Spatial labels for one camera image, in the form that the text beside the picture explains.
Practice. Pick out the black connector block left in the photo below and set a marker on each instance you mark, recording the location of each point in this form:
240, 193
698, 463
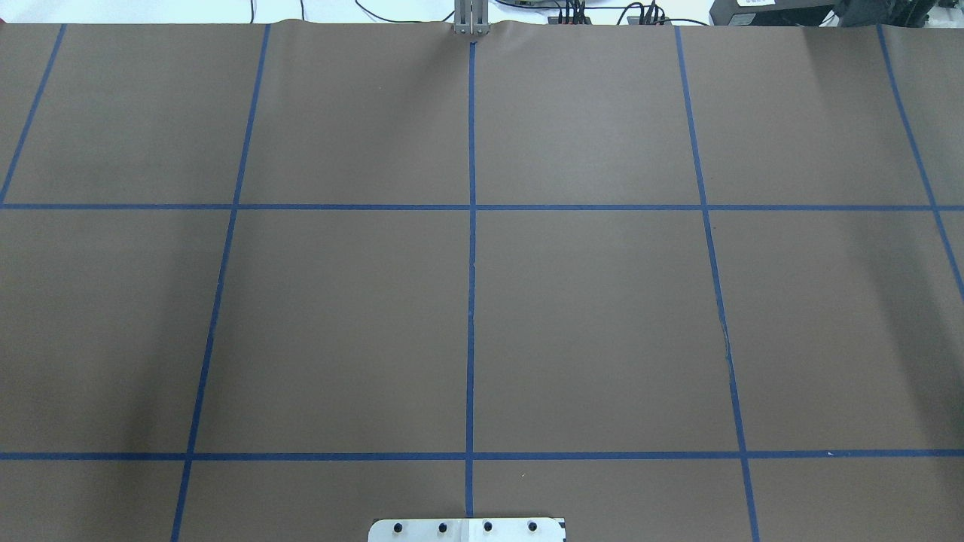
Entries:
570, 13

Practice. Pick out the black connector block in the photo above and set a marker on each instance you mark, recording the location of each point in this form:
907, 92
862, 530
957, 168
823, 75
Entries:
570, 13
644, 13

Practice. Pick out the black connector block right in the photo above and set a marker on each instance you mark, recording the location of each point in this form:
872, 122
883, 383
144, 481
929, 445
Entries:
644, 13

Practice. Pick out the black box top right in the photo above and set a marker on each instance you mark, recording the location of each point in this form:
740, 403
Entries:
844, 14

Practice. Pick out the grey metal post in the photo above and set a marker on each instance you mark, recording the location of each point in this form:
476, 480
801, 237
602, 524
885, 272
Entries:
471, 17

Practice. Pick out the metal bracket with bolts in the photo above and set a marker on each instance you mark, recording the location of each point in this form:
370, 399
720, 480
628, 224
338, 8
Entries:
469, 529

